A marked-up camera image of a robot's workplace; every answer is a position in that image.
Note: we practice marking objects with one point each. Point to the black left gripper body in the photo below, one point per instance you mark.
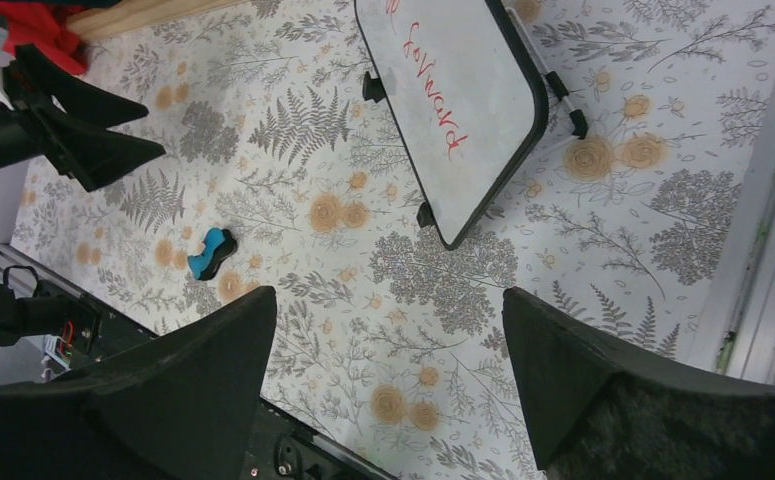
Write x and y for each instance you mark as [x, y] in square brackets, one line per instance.
[23, 135]

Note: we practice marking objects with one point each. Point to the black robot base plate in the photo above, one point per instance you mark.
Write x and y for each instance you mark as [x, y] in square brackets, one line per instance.
[279, 446]

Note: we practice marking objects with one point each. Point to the aluminium rail frame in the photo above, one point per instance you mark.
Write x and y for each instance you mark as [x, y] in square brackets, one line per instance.
[735, 332]

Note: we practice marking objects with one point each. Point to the red tank top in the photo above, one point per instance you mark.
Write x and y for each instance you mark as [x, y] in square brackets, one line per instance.
[44, 24]

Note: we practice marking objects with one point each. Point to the wooden clothes rack frame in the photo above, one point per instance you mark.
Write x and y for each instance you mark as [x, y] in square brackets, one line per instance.
[131, 15]

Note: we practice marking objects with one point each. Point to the black framed whiteboard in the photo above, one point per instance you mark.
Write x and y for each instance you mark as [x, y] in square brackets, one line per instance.
[469, 93]

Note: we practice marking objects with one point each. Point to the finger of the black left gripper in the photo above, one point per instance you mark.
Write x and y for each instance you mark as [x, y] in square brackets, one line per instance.
[97, 158]
[38, 74]

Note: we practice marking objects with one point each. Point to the floral patterned table mat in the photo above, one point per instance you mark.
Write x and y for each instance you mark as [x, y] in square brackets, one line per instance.
[387, 342]

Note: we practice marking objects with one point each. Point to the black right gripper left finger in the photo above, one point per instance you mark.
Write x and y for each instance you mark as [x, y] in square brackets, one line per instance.
[180, 406]

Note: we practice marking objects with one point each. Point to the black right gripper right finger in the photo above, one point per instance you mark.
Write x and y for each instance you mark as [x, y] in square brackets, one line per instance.
[598, 407]

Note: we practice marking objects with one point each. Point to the blue and black eraser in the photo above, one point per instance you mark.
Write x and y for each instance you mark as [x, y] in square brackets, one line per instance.
[218, 245]

